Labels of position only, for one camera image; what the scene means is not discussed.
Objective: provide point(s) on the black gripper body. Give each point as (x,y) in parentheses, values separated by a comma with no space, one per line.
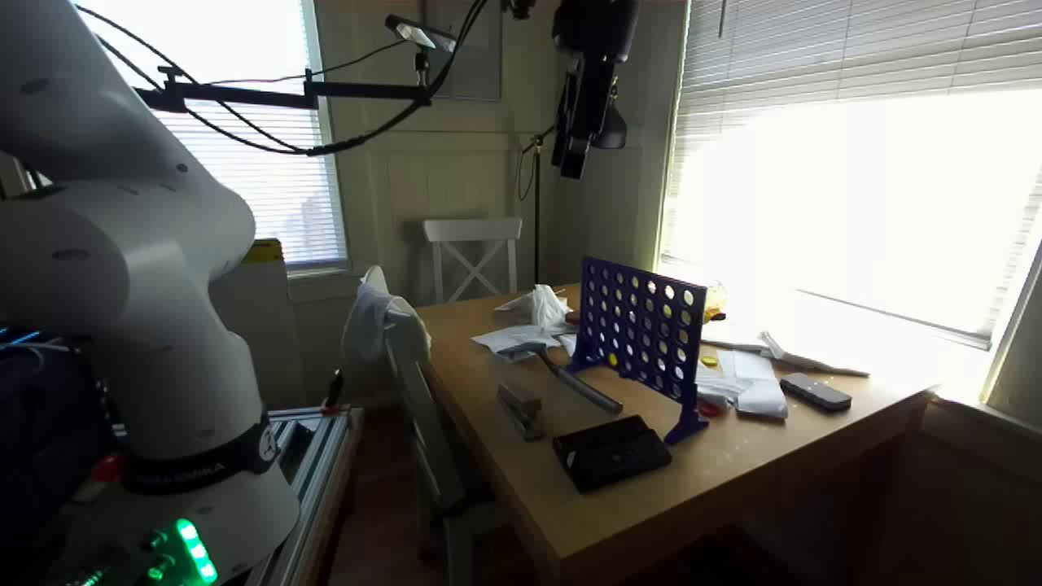
(592,43)

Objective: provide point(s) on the black remote with number keypad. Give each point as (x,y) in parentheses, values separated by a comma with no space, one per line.
(609,453)

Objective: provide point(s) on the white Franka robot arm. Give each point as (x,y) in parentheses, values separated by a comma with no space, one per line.
(130,271)

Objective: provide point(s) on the small dark remote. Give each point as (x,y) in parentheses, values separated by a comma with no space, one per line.
(816,392)

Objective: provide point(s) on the white wooden chair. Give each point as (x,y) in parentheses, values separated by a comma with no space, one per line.
(474,228)

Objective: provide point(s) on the crumpled white tissue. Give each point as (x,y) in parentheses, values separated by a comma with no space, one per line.
(538,307)

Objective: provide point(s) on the blue connect four grid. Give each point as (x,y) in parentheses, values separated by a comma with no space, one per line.
(638,328)

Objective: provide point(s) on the white paper napkin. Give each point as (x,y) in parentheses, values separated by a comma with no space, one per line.
(514,339)

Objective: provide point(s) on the black flat rod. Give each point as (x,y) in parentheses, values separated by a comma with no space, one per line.
(580,381)

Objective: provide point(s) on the white plastic bag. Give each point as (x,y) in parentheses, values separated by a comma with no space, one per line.
(382,311)

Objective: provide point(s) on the yellow game disc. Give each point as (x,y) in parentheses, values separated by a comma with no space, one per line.
(706,355)

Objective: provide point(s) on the grey stapler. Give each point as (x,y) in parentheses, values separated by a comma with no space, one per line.
(522,411)

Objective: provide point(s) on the white window blinds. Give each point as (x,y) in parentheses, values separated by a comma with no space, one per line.
(866,54)

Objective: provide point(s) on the small window with blinds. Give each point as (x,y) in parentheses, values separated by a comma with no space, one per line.
(286,195)

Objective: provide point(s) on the red game disc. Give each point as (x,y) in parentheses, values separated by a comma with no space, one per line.
(713,408)

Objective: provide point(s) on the grey dining chair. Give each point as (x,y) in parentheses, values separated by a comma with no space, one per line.
(428,435)

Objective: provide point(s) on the white box with yellow label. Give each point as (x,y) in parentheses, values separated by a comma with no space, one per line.
(262,328)

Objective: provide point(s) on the green lit control unit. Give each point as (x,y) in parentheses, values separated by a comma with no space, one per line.
(181,555)

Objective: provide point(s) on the boom mounted camera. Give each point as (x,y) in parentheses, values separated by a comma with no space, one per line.
(422,35)

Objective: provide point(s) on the black camera boom bar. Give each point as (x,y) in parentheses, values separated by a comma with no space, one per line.
(248,95)

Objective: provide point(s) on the aluminium robot cart frame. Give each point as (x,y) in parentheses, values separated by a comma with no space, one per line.
(313,467)

